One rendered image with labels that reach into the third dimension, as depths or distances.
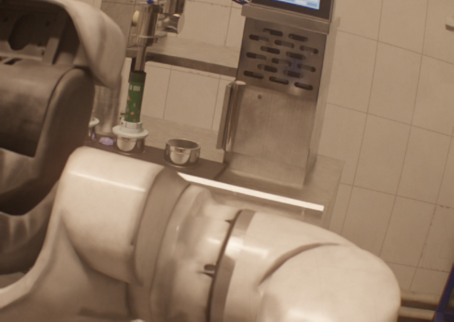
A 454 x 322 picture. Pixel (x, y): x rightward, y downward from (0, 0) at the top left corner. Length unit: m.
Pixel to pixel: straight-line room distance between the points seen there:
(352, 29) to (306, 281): 2.45
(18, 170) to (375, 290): 0.21
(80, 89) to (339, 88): 2.46
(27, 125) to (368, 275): 0.21
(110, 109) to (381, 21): 1.47
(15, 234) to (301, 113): 1.07
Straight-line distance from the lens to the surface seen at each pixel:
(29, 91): 0.41
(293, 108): 1.42
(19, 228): 0.41
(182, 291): 0.44
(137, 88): 1.42
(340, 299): 0.39
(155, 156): 1.46
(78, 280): 0.40
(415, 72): 2.83
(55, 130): 0.40
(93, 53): 0.42
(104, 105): 1.60
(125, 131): 1.44
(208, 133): 1.71
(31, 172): 0.40
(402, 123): 2.86
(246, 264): 0.43
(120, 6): 1.53
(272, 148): 1.45
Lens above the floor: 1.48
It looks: 16 degrees down
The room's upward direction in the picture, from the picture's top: 9 degrees clockwise
